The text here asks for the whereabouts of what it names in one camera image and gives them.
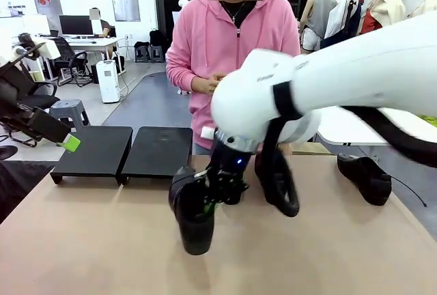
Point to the white computer monitor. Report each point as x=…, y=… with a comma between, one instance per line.
x=35, y=24

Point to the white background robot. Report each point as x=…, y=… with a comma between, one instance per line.
x=183, y=4

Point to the black backpack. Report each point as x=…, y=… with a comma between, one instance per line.
x=157, y=37

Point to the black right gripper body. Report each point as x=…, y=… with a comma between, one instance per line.
x=227, y=162

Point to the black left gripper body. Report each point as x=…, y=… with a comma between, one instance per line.
x=10, y=97

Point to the person in pink hoodie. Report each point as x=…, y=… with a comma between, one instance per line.
x=218, y=35

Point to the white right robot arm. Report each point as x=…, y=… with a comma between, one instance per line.
x=341, y=69

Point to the seated background person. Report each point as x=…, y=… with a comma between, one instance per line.
x=100, y=23

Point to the mannequin in grey tank top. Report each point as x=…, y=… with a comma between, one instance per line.
x=319, y=15

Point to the large grey plastic stool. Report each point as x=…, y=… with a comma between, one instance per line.
x=66, y=110

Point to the person's right hand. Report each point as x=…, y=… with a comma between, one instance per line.
x=205, y=85

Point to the mannequin in cream jacket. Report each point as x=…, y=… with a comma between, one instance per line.
x=382, y=11

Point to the framed wall whiteboard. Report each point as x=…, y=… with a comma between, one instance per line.
x=124, y=1

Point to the white office desk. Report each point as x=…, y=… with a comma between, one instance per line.
x=92, y=43

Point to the mannequin in white navy garment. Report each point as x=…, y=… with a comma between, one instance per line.
x=343, y=18

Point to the grey panel with red sticker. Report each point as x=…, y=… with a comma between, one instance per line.
x=48, y=4

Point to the small grey stool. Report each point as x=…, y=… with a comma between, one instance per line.
x=156, y=53
x=141, y=53

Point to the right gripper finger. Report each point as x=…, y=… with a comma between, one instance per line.
x=240, y=185
x=206, y=201

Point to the brown cardboard box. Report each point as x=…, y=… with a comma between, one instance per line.
x=310, y=149

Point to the black shoe stand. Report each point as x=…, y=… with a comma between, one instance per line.
x=95, y=151
x=160, y=151

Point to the black rounded object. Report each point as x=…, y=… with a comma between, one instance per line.
x=7, y=152

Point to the white table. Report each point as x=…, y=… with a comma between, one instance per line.
x=358, y=131

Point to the lime green trousers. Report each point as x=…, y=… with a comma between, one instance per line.
x=428, y=117

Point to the person's left hand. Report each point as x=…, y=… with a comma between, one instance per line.
x=218, y=78

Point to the black cloth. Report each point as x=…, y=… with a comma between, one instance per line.
x=20, y=185

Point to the person's right forearm pink sleeve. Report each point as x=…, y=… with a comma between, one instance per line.
x=179, y=78

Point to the black computer monitor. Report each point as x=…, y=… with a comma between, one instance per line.
x=75, y=25

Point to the white air purifier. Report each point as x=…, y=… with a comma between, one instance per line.
x=108, y=81

